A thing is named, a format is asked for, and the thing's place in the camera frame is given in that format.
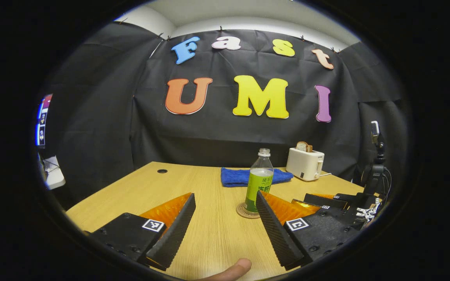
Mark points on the white toaster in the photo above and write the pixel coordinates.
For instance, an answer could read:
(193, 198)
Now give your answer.
(305, 164)

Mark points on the computer monitor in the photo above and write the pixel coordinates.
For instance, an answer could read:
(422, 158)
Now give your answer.
(43, 121)

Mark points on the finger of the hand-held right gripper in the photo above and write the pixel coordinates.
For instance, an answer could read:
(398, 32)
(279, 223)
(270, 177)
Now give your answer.
(305, 205)
(324, 201)

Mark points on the round wooden coaster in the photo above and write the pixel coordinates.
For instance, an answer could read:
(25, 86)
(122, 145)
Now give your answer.
(242, 211)

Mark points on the clear green-label water bottle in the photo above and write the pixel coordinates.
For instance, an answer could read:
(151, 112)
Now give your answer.
(259, 183)

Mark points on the white side desk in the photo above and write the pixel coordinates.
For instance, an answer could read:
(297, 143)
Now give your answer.
(54, 177)

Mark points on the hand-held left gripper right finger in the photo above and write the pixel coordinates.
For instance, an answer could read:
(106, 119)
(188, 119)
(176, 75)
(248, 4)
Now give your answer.
(275, 234)

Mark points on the toast slice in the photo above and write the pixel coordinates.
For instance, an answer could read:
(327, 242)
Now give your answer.
(304, 147)

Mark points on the blue towel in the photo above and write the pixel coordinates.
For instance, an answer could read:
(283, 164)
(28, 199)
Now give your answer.
(233, 177)

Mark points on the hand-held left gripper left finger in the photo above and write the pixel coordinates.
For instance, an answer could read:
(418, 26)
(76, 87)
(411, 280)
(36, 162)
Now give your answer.
(172, 234)

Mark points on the black backdrop cloth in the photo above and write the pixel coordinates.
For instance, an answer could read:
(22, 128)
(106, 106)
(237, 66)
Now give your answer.
(209, 136)

